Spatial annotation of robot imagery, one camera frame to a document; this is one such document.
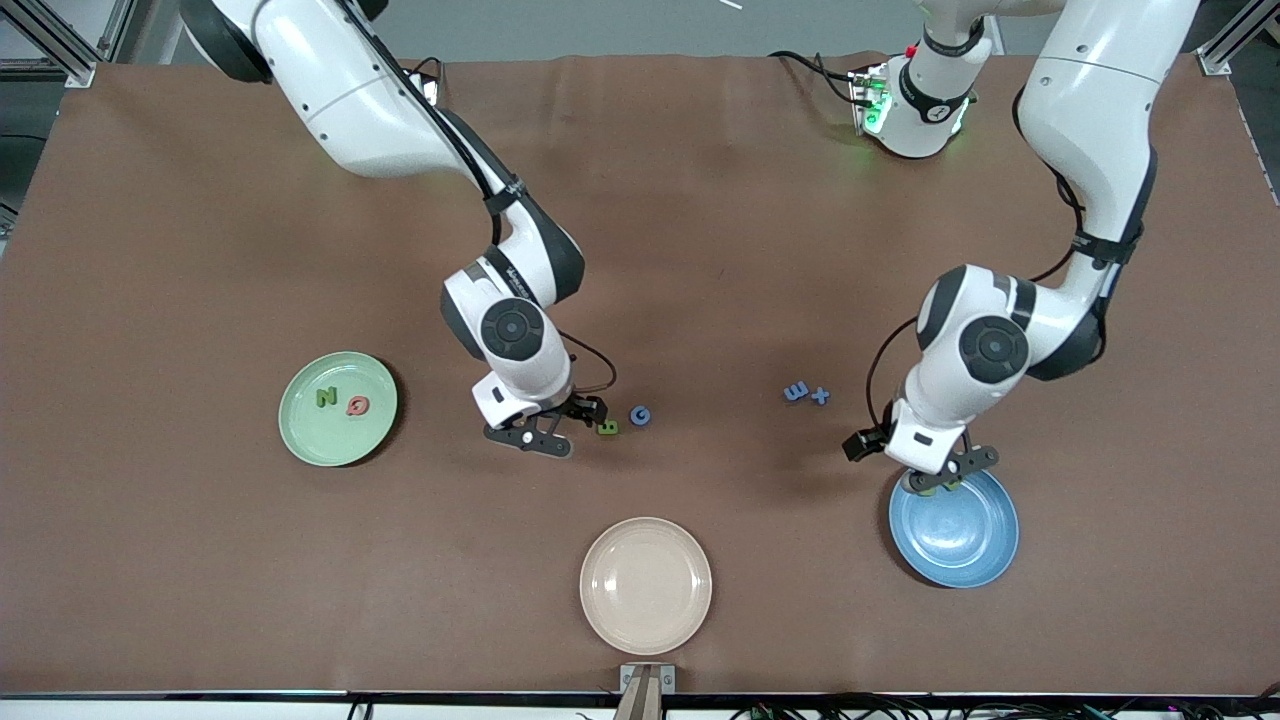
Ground blue plate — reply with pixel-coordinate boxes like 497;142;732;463
889;462;1020;589

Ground brown table cover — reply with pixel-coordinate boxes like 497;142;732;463
0;52;1280;696

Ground beige plate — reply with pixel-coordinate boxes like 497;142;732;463
580;517;713;656

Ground green plate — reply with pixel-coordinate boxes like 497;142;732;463
278;351;399;468

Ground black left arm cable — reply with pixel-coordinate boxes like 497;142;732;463
865;90;1086;431

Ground black cable bundle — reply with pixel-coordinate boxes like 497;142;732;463
728;693;1280;720

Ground grey bracket with tan bar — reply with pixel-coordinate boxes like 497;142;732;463
612;663;677;720

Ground black left base cable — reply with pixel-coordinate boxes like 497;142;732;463
768;50;863;106

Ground aluminium frame post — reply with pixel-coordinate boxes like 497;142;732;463
0;0;136;89
1195;0;1280;76

